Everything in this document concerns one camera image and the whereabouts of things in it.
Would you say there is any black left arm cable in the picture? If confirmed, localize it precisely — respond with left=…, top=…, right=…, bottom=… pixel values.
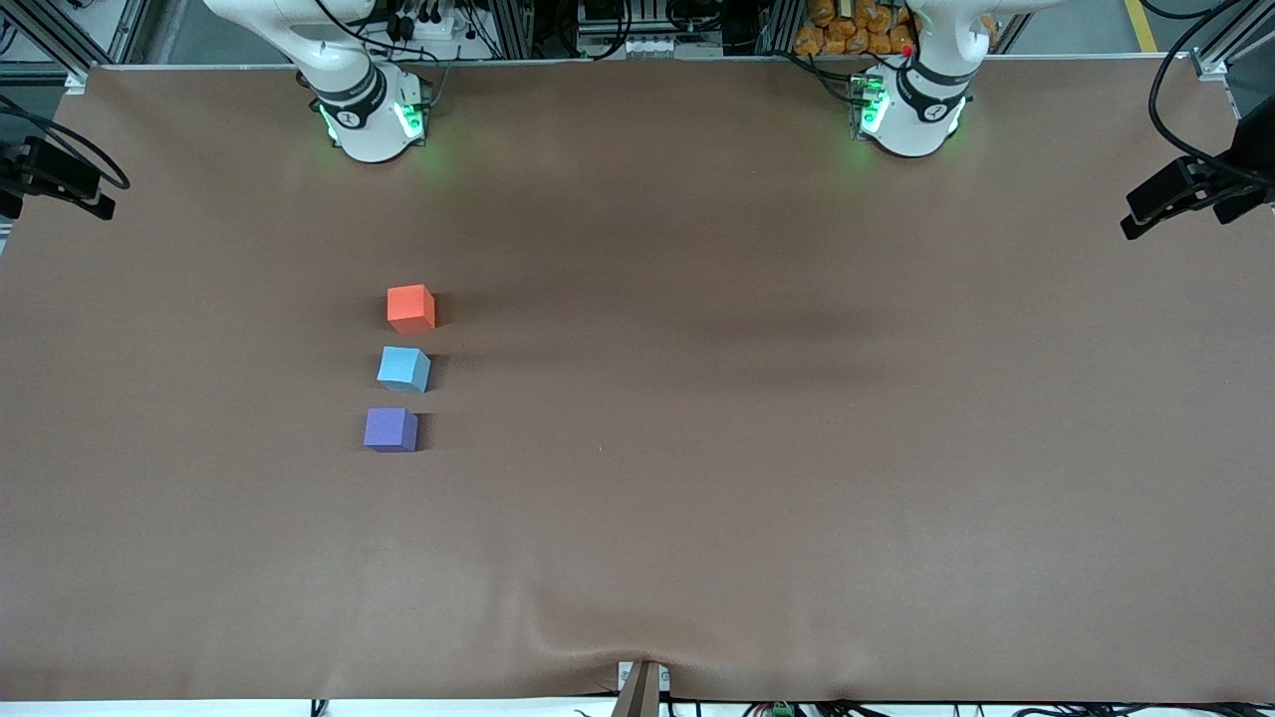
left=1148, top=0, right=1275, bottom=180

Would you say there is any brown wooden post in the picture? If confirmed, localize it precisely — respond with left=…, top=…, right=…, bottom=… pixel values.
left=611, top=659, right=663, bottom=717

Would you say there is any light blue foam block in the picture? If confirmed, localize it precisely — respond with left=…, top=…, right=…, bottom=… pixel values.
left=377, top=346, right=431, bottom=393

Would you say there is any purple foam block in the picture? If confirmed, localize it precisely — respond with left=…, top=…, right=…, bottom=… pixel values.
left=364, top=407, right=419, bottom=454

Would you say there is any brown table cover sheet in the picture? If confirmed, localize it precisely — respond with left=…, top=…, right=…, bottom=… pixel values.
left=0, top=55, right=1275, bottom=703

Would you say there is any white power strip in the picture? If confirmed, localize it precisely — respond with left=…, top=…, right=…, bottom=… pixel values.
left=383, top=8, right=461, bottom=43

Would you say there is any pile of orange packets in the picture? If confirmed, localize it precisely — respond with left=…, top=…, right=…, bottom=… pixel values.
left=794, top=0, right=917, bottom=58

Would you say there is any white connector block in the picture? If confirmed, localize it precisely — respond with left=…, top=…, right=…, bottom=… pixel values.
left=596, top=36, right=680, bottom=59

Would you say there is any aluminium frame profile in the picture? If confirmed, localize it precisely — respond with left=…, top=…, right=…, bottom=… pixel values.
left=1190, top=0, right=1275, bottom=81
left=0, top=0, right=96, bottom=96
left=757, top=0, right=798, bottom=56
left=493, top=0, right=534, bottom=59

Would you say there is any orange foam block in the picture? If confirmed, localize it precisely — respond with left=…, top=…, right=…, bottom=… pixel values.
left=386, top=284, right=437, bottom=335

